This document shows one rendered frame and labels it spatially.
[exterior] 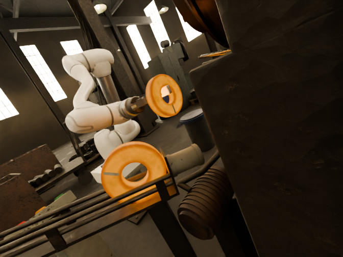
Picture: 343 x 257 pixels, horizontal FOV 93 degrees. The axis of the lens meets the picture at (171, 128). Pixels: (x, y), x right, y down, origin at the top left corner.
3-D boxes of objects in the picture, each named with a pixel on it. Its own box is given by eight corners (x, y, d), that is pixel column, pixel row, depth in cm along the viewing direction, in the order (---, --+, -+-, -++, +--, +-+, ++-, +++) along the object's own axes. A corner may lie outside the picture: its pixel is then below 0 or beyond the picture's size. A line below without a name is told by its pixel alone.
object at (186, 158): (206, 167, 42) (200, 147, 40) (175, 182, 40) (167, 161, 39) (197, 159, 47) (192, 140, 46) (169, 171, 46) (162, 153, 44)
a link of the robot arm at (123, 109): (124, 122, 75) (131, 119, 71) (114, 104, 73) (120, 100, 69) (138, 113, 81) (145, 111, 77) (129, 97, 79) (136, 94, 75)
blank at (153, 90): (173, 70, 62) (168, 74, 65) (143, 77, 52) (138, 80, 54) (188, 108, 65) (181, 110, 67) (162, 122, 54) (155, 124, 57)
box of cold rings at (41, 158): (57, 171, 405) (38, 146, 385) (67, 173, 350) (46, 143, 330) (5, 204, 332) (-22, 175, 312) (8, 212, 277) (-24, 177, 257)
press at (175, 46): (173, 96, 887) (151, 46, 814) (187, 88, 949) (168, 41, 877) (190, 91, 777) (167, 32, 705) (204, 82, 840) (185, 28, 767)
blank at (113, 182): (161, 205, 42) (158, 198, 45) (172, 148, 40) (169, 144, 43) (96, 204, 38) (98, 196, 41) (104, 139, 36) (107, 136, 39)
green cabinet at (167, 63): (170, 114, 457) (146, 62, 417) (183, 105, 503) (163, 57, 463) (182, 111, 423) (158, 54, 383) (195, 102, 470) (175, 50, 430)
